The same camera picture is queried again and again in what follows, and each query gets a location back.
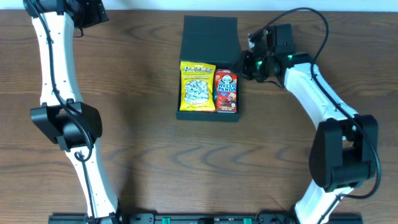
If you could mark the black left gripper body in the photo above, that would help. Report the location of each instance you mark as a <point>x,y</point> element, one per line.
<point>86,15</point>

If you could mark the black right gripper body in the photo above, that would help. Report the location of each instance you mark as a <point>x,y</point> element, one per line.
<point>255,66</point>

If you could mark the red Hello Panda box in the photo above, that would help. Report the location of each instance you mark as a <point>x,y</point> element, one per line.
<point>226,83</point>

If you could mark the dark green box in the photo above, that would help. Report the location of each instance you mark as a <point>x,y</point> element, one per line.
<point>212,40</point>

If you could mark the yellow Hacks candy bag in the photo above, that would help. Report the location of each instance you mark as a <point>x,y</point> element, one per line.
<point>197,86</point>

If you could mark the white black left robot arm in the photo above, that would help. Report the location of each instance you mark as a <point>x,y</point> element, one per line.
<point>62,116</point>

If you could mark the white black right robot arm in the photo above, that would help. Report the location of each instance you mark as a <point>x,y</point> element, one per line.
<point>344,152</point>

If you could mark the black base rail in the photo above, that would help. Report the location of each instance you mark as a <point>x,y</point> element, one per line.
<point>149,218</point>

